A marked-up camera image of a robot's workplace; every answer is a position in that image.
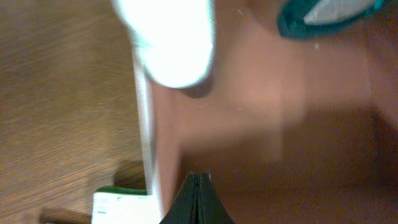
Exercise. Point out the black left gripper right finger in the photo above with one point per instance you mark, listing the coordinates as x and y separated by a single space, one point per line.
209 208

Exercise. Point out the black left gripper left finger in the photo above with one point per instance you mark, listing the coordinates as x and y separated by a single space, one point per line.
184 206

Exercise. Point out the green white soap packet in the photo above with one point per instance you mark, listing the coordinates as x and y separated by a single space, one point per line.
117 205

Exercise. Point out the pink cardboard box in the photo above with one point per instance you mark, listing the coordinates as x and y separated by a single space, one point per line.
290 131

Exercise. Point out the purple foaming soap pump bottle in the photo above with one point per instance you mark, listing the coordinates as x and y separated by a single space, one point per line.
174 41

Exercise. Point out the teal mouthwash bottle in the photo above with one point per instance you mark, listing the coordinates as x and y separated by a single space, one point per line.
311 19

